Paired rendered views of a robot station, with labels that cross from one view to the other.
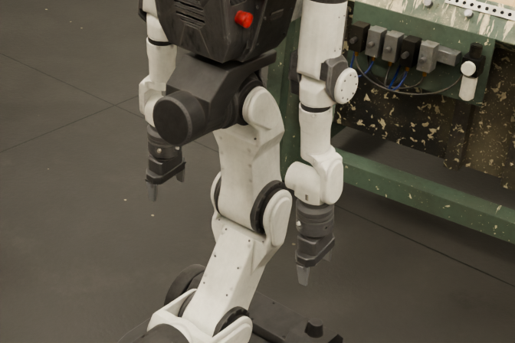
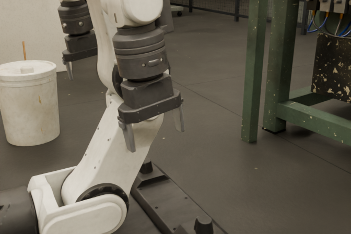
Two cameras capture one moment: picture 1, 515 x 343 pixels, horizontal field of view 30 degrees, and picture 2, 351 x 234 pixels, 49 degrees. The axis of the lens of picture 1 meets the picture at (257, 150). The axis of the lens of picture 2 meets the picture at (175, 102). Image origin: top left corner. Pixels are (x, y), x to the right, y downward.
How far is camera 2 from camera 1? 174 cm
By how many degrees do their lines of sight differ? 25
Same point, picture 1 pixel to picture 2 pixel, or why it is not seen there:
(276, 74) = (252, 37)
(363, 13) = not seen: outside the picture
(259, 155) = not seen: outside the picture
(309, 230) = (124, 68)
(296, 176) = not seen: outside the picture
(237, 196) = (105, 57)
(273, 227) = not seen: hidden behind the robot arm
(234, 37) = not seen: outside the picture
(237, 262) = (109, 135)
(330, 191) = not seen: outside the picture
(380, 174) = (338, 123)
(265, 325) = (164, 215)
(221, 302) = (90, 174)
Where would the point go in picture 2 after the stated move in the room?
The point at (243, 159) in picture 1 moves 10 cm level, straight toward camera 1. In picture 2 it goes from (97, 7) to (67, 12)
